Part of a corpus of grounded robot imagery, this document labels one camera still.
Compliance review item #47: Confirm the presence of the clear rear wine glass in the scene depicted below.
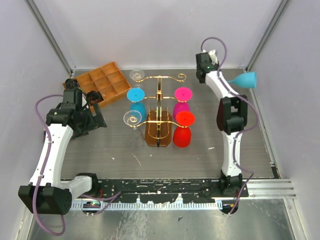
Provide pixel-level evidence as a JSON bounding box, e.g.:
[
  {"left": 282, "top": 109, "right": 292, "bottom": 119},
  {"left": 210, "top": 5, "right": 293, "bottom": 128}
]
[{"left": 129, "top": 69, "right": 145, "bottom": 89}]

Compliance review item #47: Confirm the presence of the black coiled item beside tray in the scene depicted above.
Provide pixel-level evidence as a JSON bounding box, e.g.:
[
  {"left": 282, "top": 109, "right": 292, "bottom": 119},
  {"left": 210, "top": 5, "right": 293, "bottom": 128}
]
[{"left": 64, "top": 78, "right": 78, "bottom": 90}]

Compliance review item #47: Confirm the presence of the black coiled item on tray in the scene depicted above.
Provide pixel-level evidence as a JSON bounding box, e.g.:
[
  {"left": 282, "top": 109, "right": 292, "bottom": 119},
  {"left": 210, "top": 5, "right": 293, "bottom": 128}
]
[{"left": 87, "top": 90, "right": 102, "bottom": 105}]

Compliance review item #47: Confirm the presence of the wooden compartment tray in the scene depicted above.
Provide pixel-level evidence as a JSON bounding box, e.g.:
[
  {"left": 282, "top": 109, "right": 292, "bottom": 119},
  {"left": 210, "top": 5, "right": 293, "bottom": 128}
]
[{"left": 74, "top": 61, "right": 132, "bottom": 108}]

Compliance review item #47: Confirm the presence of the clear front wine glass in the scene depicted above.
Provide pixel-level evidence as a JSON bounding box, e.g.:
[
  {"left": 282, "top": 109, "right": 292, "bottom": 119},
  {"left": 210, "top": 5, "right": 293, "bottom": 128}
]
[{"left": 123, "top": 110, "right": 144, "bottom": 147}]

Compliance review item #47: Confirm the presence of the magenta plastic wine glass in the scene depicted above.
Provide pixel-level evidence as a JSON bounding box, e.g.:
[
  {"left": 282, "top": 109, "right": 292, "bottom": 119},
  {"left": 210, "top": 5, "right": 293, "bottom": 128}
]
[{"left": 173, "top": 87, "right": 193, "bottom": 119}]

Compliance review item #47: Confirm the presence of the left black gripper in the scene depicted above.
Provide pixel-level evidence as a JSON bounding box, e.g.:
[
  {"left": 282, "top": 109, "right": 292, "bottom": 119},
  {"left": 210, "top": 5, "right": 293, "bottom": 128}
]
[{"left": 75, "top": 102, "right": 107, "bottom": 137}]

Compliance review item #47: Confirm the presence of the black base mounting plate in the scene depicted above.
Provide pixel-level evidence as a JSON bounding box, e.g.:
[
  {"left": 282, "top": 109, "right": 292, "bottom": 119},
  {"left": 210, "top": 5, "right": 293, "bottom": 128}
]
[{"left": 81, "top": 178, "right": 241, "bottom": 204}]

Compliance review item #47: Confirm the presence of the gold wire wine glass rack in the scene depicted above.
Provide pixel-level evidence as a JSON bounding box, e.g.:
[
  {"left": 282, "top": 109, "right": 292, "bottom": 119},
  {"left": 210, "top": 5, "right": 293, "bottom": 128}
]
[{"left": 138, "top": 73, "right": 187, "bottom": 147}]

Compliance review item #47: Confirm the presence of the clear wine glass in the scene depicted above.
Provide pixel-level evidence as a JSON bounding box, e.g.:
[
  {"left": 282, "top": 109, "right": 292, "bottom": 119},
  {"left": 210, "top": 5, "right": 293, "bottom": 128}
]
[
  {"left": 123, "top": 110, "right": 144, "bottom": 147},
  {"left": 129, "top": 69, "right": 145, "bottom": 89}
]

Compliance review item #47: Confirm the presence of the red plastic wine glass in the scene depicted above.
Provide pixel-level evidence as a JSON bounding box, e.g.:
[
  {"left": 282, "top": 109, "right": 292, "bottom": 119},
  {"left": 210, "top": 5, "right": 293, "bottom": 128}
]
[{"left": 172, "top": 111, "right": 196, "bottom": 148}]

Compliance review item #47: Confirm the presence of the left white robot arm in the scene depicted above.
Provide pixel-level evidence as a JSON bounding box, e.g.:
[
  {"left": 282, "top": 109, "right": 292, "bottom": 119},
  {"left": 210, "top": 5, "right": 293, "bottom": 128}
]
[{"left": 18, "top": 88, "right": 107, "bottom": 215}]

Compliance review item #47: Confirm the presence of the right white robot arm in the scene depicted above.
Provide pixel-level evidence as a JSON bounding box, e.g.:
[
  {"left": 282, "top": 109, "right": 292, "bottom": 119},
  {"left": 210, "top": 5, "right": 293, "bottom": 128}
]
[{"left": 195, "top": 50, "right": 248, "bottom": 197}]

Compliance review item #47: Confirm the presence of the light blue plastic wine glass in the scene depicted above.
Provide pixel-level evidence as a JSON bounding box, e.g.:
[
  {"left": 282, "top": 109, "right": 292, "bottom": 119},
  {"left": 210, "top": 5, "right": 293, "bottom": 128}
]
[{"left": 228, "top": 72, "right": 257, "bottom": 89}]

